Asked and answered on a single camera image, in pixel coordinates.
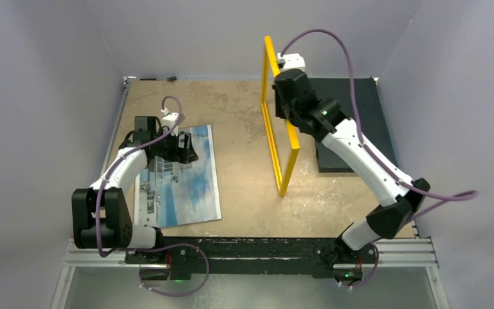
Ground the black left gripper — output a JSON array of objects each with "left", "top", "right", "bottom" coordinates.
[{"left": 151, "top": 128, "right": 197, "bottom": 164}]

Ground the building and sky photo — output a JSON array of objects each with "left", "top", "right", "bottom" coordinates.
[{"left": 134, "top": 125, "right": 221, "bottom": 228}]

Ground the yellow picture frame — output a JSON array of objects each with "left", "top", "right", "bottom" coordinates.
[{"left": 259, "top": 35, "right": 300, "bottom": 198}]

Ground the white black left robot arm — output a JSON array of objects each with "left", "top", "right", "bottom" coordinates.
[{"left": 71, "top": 113, "right": 198, "bottom": 263}]

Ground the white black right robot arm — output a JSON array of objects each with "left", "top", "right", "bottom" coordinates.
[{"left": 272, "top": 68, "right": 430, "bottom": 262}]

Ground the dark green flat box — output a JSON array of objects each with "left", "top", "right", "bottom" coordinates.
[{"left": 307, "top": 77, "right": 399, "bottom": 174}]

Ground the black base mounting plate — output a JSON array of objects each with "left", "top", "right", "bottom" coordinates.
[{"left": 125, "top": 236, "right": 378, "bottom": 281}]

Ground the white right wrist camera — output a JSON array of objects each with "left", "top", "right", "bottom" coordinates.
[{"left": 277, "top": 53, "right": 306, "bottom": 72}]

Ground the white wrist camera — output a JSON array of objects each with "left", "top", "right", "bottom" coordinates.
[
  {"left": 161, "top": 108, "right": 183, "bottom": 136},
  {"left": 277, "top": 53, "right": 306, "bottom": 72}
]

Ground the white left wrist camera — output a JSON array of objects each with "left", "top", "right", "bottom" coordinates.
[{"left": 161, "top": 108, "right": 183, "bottom": 136}]

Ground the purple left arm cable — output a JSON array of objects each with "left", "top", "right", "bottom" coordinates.
[{"left": 95, "top": 95, "right": 210, "bottom": 298}]

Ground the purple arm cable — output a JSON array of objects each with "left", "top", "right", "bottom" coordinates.
[
  {"left": 95, "top": 95, "right": 210, "bottom": 298},
  {"left": 279, "top": 28, "right": 479, "bottom": 291}
]

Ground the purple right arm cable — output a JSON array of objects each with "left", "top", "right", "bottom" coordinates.
[{"left": 279, "top": 28, "right": 479, "bottom": 291}]

